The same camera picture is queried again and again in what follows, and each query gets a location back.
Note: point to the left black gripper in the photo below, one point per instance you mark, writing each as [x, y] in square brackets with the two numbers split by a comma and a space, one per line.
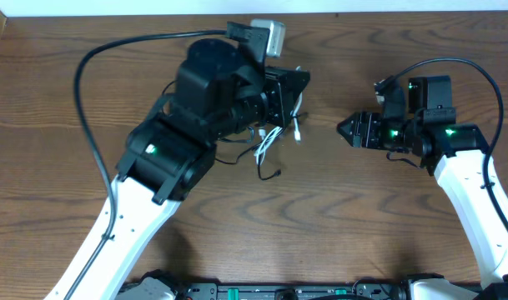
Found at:
[284, 98]

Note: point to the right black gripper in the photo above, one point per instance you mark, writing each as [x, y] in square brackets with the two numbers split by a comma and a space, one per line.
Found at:
[363, 130]

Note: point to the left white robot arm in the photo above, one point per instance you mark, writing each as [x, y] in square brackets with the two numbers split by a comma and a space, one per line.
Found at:
[220, 89]

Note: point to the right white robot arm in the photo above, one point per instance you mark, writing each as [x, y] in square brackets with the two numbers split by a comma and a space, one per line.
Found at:
[421, 120]

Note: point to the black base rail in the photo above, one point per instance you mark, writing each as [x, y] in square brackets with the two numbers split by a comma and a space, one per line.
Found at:
[162, 285]

